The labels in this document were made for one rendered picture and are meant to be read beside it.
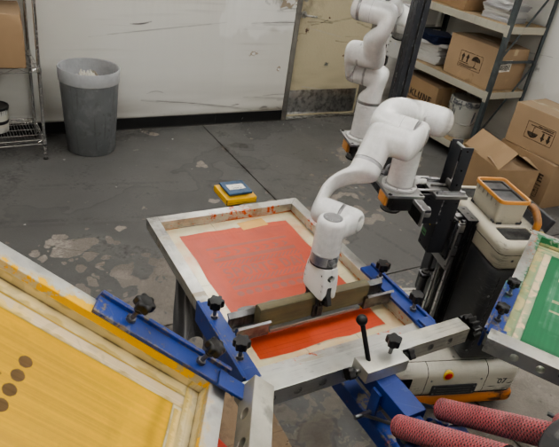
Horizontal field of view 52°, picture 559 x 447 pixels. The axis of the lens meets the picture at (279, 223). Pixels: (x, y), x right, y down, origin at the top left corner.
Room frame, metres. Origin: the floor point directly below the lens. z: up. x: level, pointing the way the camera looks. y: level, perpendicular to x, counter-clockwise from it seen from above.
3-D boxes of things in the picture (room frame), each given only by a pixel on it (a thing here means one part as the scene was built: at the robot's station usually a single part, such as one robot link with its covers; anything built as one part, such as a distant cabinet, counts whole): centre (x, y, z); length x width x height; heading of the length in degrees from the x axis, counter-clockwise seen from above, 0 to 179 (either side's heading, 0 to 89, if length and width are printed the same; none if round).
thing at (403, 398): (0.98, -0.32, 1.02); 0.17 x 0.06 x 0.05; 33
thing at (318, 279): (1.26, -0.13, 1.12); 0.10 x 0.07 x 0.11; 33
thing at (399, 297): (1.40, -0.38, 0.97); 0.30 x 0.05 x 0.07; 33
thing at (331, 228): (1.29, -0.16, 1.25); 0.15 x 0.10 x 0.11; 156
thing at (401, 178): (1.88, -0.42, 1.21); 0.16 x 0.13 x 0.15; 106
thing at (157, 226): (1.45, -0.01, 0.97); 0.79 x 0.58 x 0.04; 33
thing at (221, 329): (1.09, 0.09, 0.97); 0.30 x 0.05 x 0.07; 33
